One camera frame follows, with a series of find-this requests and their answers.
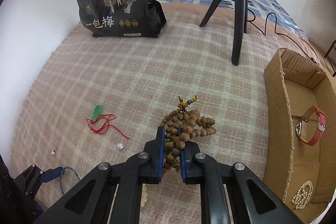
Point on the black snack bag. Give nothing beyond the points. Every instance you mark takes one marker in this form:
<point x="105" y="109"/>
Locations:
<point x="122" y="18"/>

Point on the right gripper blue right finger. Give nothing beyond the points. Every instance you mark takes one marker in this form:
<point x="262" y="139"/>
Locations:
<point x="196" y="166"/>

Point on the pink plaid blanket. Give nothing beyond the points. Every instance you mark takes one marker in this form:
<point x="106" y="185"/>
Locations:
<point x="93" y="93"/>

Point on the red strap wristwatch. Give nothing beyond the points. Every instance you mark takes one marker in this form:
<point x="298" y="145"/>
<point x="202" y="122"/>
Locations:
<point x="310" y="126"/>

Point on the brown wooden bead mala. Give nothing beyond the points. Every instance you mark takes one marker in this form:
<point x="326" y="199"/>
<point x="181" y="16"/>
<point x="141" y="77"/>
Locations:
<point x="180" y="126"/>

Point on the cardboard box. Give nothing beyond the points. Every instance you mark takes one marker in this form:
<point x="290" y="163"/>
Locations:
<point x="300" y="167"/>

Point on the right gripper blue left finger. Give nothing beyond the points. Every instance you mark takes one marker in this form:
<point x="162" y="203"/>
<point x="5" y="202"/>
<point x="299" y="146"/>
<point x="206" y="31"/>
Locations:
<point x="147" y="165"/>

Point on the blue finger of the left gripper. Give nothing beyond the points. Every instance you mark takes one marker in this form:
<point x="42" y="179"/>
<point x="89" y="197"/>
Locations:
<point x="50" y="175"/>

